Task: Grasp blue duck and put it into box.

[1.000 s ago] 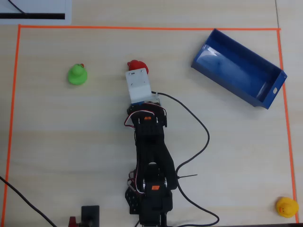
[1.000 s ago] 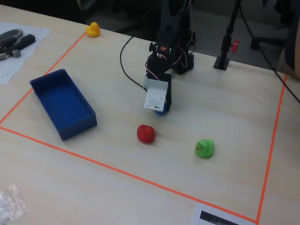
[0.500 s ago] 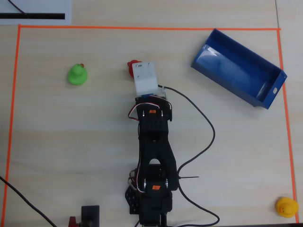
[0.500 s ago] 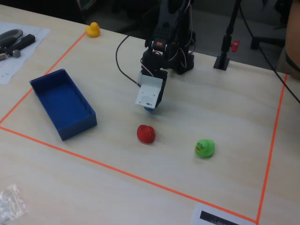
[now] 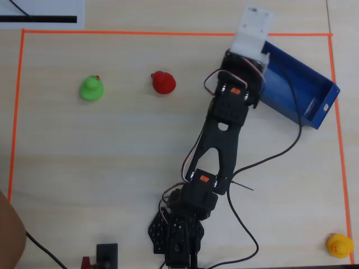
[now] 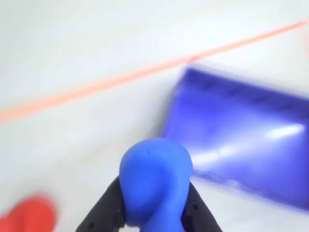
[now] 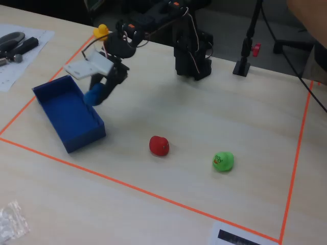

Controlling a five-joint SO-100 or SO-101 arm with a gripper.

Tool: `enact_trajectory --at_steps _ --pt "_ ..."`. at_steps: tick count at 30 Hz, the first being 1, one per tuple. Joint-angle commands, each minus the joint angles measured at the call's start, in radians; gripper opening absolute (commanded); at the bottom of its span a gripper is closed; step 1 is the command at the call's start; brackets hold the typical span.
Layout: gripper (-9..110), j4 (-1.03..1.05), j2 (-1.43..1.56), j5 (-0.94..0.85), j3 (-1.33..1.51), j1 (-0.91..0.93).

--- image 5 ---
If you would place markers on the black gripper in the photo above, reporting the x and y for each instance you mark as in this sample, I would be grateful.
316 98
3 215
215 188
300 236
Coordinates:
250 42

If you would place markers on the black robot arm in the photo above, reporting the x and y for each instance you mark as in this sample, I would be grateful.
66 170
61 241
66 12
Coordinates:
221 140

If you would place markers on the bare person forearm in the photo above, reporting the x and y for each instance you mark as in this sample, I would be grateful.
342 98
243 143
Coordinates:
11 235

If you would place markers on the blue open box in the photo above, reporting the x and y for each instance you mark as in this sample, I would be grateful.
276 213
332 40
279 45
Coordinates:
305 89

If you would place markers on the red rubber duck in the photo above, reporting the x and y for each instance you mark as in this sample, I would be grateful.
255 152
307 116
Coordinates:
164 82

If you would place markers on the green rubber duck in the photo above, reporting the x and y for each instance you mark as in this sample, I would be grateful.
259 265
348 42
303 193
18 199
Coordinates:
91 89

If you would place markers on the yellow rubber duck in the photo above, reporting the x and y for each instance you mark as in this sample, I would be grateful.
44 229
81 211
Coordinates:
340 246

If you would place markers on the white paper sheet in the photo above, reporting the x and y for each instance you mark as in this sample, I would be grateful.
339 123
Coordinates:
56 7

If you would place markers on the black tape strip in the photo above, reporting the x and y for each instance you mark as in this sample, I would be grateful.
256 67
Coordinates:
50 19

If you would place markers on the black table clamp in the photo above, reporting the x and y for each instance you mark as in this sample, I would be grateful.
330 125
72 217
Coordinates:
107 253

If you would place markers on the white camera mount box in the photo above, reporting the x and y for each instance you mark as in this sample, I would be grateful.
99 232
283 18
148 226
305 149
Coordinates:
252 30

